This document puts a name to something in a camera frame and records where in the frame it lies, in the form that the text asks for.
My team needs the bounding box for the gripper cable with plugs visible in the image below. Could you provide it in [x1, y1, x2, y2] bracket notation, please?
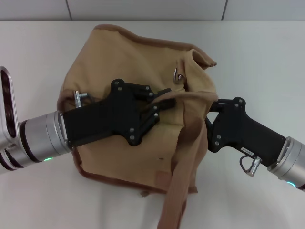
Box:
[72, 90, 105, 108]
[239, 154, 262, 177]

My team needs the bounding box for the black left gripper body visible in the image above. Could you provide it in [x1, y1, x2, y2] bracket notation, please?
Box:
[61, 79, 161, 147]

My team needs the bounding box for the left gripper cable with plugs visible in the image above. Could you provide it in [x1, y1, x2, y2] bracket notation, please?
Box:
[72, 90, 105, 108]

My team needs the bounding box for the right gripper cable with plugs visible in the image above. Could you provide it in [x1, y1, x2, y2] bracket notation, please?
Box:
[239, 154, 262, 177]

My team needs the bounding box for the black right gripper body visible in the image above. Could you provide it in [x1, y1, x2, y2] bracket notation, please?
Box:
[206, 96, 286, 167]

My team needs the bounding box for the khaki canvas food bag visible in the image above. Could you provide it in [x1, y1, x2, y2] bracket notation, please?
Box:
[56, 23, 219, 229]

